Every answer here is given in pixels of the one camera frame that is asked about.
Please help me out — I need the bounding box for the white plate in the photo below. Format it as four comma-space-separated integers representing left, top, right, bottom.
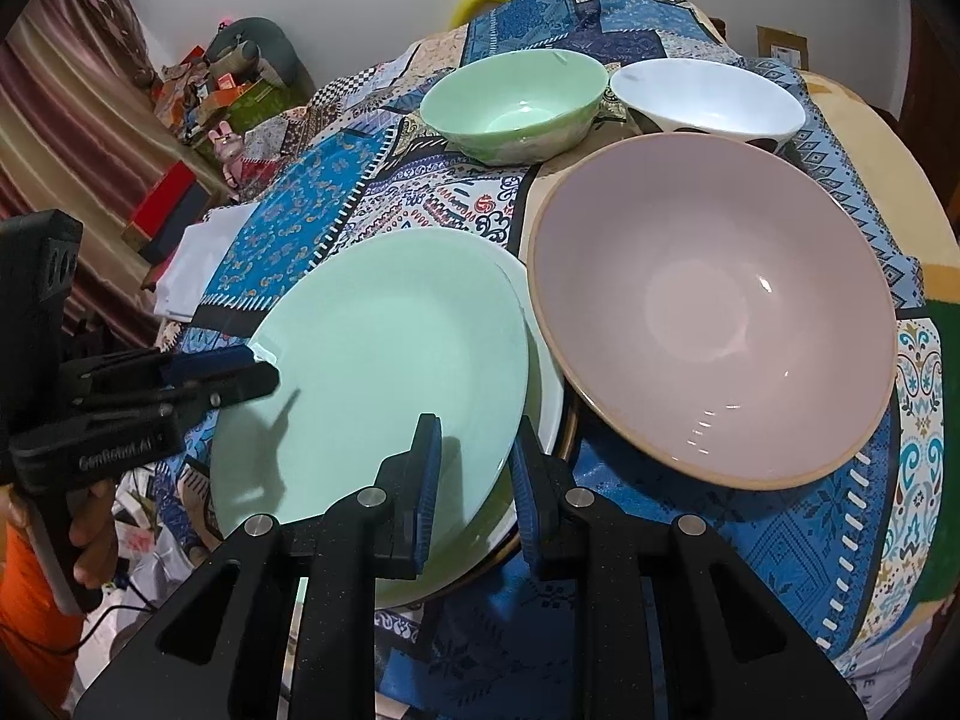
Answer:
375, 240, 567, 605

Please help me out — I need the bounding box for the person's left forearm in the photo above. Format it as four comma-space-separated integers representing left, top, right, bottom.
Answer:
0, 491, 80, 691

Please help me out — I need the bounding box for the light green plate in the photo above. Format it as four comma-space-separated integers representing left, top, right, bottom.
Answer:
210, 229, 533, 608

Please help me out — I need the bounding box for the white bowl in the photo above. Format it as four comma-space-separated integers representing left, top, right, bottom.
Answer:
609, 58, 807, 155

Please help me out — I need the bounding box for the light green bowl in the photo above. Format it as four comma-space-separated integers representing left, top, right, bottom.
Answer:
418, 50, 610, 164

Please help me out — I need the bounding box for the patchwork printed blanket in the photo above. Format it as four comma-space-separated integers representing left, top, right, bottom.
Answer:
112, 0, 946, 720

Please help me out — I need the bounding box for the thin black cable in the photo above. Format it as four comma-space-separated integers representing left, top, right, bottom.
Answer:
75, 589, 155, 653

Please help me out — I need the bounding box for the heap of white plastic bags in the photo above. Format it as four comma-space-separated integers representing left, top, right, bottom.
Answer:
112, 465, 218, 616

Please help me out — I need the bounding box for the white cloth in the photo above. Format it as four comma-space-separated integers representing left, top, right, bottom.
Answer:
154, 204, 252, 323

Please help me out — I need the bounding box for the cardboard box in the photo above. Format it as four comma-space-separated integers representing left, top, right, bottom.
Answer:
756, 25, 809, 70

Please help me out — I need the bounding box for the striped brown curtain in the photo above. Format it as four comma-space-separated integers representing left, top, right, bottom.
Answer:
0, 0, 188, 346

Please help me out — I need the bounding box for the dark grey box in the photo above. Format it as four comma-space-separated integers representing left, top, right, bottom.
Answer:
142, 187, 215, 263

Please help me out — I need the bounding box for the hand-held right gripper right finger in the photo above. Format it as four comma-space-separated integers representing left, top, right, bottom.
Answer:
510, 416, 871, 720

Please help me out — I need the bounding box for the person's left hand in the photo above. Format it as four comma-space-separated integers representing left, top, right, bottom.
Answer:
69, 478, 119, 590

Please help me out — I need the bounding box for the red box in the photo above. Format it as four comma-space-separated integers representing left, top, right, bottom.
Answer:
124, 165, 200, 241

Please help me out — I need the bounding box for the pink bowl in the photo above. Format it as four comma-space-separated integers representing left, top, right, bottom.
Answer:
529, 133, 899, 487

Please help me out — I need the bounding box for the pile of colourful packages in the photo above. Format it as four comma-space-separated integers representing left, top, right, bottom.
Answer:
154, 45, 256, 143

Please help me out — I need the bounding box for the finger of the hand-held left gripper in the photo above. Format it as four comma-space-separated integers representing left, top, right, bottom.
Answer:
75, 361, 280, 428
60, 345, 256, 398

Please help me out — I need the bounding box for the yellow foam noodle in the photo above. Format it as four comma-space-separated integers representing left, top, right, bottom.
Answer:
450, 0, 518, 27

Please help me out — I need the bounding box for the grey green plush toy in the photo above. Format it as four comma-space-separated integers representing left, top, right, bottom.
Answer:
206, 16, 316, 102

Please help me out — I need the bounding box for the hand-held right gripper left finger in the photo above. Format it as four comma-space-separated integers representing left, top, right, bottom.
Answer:
71, 412, 445, 720

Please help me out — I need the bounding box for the pink bunny toy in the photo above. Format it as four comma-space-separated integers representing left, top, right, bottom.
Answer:
208, 120, 248, 185

